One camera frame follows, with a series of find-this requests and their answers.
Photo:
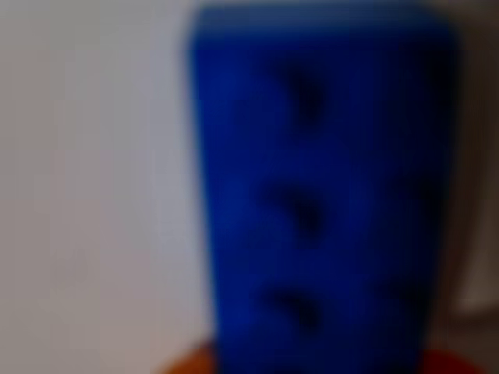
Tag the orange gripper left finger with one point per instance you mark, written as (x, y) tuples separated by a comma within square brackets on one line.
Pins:
[(191, 362)]

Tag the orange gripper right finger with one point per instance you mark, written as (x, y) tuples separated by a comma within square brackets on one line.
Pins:
[(452, 364)]

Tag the small blue block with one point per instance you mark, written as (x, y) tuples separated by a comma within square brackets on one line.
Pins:
[(319, 195)]

